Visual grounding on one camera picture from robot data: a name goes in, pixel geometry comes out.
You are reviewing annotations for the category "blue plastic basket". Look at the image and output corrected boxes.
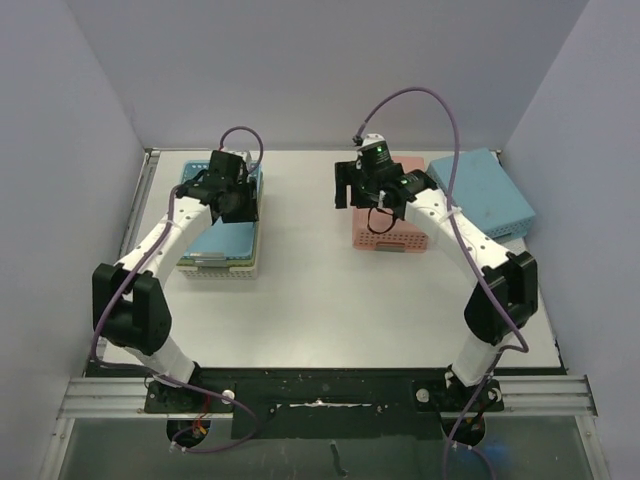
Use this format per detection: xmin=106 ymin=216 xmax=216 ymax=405
xmin=177 ymin=159 xmax=264 ymax=261
xmin=453 ymin=148 xmax=535 ymax=241

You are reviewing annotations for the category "pink plastic basket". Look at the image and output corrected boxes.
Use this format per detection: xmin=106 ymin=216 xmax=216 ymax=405
xmin=352 ymin=157 xmax=428 ymax=253

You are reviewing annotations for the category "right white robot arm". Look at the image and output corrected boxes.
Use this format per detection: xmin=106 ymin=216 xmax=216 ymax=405
xmin=334 ymin=140 xmax=539 ymax=409

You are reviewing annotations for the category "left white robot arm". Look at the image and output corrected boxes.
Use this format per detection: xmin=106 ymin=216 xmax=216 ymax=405
xmin=90 ymin=149 xmax=259 ymax=411

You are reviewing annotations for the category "green plastic basket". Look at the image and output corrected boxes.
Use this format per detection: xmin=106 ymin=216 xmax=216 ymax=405
xmin=177 ymin=172 xmax=264 ymax=269

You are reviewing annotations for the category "white plastic basket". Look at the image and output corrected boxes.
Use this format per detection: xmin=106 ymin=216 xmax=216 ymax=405
xmin=177 ymin=174 xmax=264 ymax=282

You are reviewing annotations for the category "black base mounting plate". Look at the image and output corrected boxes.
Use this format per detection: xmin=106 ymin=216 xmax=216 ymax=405
xmin=144 ymin=368 xmax=504 ymax=443

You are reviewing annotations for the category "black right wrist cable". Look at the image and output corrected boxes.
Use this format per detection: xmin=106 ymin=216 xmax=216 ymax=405
xmin=367 ymin=204 xmax=406 ymax=235

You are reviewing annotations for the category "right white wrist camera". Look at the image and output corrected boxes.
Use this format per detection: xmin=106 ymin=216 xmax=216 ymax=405
xmin=352 ymin=133 xmax=386 ymax=149

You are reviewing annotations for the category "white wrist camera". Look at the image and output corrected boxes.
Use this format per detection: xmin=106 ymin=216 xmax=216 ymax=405
xmin=241 ymin=150 xmax=259 ymax=174
xmin=352 ymin=133 xmax=386 ymax=149

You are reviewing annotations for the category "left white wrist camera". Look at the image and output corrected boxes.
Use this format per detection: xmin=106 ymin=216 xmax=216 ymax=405
xmin=241 ymin=150 xmax=259 ymax=174

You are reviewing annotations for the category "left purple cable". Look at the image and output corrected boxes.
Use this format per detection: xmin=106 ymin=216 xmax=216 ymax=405
xmin=91 ymin=126 xmax=266 ymax=371

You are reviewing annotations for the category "aluminium frame rail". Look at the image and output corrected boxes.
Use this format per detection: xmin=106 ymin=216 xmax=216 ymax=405
xmin=58 ymin=373 xmax=597 ymax=420

